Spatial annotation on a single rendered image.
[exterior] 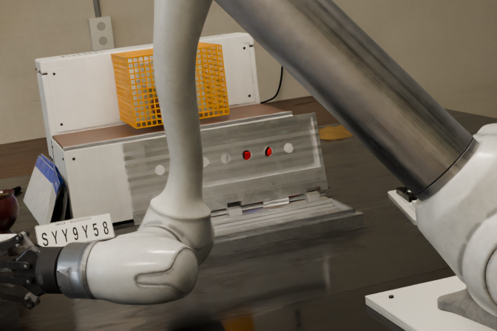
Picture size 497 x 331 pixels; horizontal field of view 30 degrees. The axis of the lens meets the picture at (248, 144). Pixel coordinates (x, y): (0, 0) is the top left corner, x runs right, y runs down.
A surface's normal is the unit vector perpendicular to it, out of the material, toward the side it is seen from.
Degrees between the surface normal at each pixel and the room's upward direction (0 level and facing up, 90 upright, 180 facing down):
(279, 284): 0
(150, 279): 87
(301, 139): 80
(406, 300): 1
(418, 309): 1
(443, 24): 90
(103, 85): 90
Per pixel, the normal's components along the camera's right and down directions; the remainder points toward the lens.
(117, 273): -0.37, -0.04
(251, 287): -0.11, -0.98
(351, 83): -0.19, 0.18
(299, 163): 0.29, -0.04
